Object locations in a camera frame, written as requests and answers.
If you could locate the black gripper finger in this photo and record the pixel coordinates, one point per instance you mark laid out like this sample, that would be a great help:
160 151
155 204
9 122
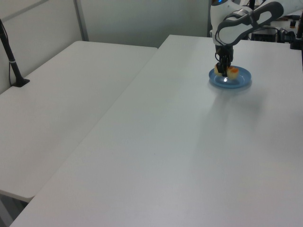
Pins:
221 69
228 71

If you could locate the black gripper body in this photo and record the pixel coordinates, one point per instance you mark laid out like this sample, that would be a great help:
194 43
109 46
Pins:
224 54

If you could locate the toy bread with orange topping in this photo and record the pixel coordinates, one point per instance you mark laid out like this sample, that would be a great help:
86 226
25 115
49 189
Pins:
234 72

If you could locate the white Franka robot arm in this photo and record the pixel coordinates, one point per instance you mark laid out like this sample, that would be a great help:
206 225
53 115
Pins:
233 26

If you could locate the blue round plate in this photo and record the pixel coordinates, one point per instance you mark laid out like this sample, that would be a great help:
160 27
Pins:
241 79

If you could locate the black electronics box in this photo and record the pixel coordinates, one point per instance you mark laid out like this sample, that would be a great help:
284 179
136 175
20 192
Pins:
265 35

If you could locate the black clamp stand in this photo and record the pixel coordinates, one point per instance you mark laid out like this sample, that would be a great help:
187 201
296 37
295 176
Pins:
297 37

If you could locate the small black block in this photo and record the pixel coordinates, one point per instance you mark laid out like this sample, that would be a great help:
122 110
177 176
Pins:
292 23

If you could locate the grey partition frame post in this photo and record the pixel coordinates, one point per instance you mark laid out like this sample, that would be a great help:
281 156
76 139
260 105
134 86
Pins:
81 20

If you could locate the black camera stand pole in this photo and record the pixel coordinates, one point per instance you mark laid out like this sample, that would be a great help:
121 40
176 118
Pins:
10 59

